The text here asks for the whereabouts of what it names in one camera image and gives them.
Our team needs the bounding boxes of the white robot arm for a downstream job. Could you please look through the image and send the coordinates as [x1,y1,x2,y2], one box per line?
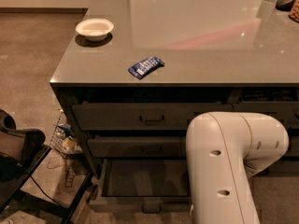
[186,112,289,224]

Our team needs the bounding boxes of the grey drawer cabinet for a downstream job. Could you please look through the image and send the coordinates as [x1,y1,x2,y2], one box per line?
[50,0,299,173]

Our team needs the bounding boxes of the blue snack packet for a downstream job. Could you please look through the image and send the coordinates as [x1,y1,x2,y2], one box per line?
[128,56,164,79]

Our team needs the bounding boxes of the blue item in basket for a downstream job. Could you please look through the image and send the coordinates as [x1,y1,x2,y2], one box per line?
[58,124,74,136]

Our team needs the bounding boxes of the yellow item in basket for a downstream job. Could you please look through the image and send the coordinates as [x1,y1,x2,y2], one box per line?
[63,136,82,154]

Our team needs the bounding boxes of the white paper bowl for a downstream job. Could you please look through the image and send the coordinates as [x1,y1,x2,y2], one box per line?
[76,19,114,42]

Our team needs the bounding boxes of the black chair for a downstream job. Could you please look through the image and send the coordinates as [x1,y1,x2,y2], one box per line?
[0,110,93,224]

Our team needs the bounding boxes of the brown snack container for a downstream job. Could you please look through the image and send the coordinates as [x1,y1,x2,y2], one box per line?
[289,0,299,22]

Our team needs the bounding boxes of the wire basket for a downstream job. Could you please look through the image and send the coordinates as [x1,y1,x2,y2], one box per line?
[46,110,84,189]

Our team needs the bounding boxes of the black cable on floor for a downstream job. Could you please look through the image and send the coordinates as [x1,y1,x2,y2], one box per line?
[29,175,64,207]

